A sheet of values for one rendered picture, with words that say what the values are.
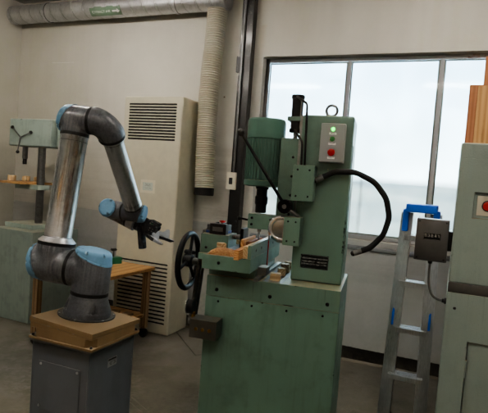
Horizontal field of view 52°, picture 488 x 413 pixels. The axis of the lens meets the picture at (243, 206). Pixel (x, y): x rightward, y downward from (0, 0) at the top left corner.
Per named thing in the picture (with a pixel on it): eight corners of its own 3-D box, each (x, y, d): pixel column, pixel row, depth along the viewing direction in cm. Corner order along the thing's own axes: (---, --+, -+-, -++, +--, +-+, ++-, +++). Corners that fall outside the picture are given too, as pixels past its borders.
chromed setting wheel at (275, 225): (267, 241, 221) (269, 213, 220) (295, 244, 218) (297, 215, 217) (266, 242, 218) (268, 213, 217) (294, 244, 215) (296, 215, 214)
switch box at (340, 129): (320, 161, 214) (323, 124, 213) (344, 163, 211) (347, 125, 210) (318, 161, 208) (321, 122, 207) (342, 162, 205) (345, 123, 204)
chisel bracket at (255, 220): (250, 229, 238) (252, 212, 237) (279, 233, 234) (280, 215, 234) (246, 231, 231) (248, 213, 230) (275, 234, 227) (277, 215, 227)
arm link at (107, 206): (120, 199, 246) (129, 205, 258) (98, 196, 248) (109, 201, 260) (116, 217, 244) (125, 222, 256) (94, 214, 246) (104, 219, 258)
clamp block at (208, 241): (210, 248, 248) (211, 230, 247) (235, 251, 244) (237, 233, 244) (199, 251, 233) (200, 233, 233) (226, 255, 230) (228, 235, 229)
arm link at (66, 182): (58, 287, 199) (88, 102, 200) (19, 279, 202) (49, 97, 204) (77, 283, 214) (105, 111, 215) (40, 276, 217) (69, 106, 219)
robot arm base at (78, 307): (95, 324, 194) (98, 299, 194) (52, 315, 198) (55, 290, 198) (118, 313, 213) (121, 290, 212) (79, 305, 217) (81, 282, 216)
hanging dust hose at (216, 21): (198, 194, 396) (211, 14, 388) (218, 196, 389) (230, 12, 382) (187, 194, 380) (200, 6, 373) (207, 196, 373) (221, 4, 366)
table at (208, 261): (223, 249, 270) (224, 238, 270) (279, 255, 262) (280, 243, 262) (180, 265, 212) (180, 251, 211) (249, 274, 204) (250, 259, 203)
